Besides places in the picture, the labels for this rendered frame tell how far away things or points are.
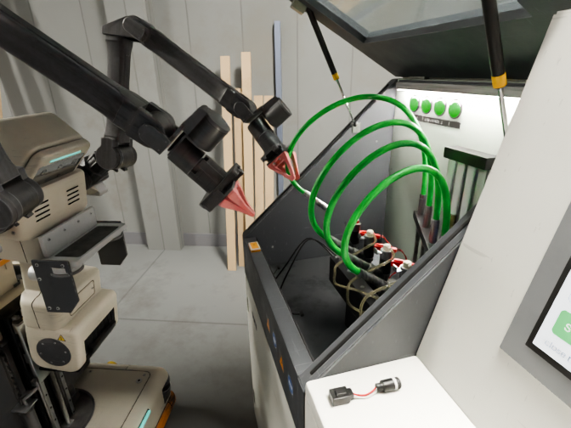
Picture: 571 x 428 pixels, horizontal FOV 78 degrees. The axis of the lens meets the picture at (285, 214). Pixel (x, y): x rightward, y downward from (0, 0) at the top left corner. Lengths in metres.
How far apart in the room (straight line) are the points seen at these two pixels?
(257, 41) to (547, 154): 2.49
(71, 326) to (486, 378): 1.05
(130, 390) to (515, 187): 1.55
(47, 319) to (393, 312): 0.95
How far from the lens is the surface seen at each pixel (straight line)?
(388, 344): 0.71
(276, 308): 0.88
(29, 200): 0.92
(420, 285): 0.66
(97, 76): 0.74
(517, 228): 0.60
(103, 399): 1.75
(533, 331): 0.59
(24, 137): 1.05
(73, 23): 3.41
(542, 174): 0.59
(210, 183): 0.70
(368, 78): 2.87
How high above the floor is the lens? 1.48
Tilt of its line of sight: 22 degrees down
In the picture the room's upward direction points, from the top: 1 degrees counter-clockwise
